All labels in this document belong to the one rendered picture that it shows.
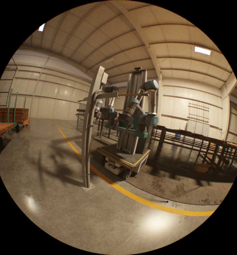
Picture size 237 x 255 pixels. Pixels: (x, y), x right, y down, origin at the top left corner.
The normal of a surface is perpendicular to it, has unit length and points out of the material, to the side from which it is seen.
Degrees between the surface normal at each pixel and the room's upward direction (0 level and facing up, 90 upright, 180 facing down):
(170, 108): 90
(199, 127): 90
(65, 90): 88
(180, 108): 89
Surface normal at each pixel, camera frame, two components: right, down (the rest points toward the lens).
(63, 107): 0.76, 0.17
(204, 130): -0.61, -0.02
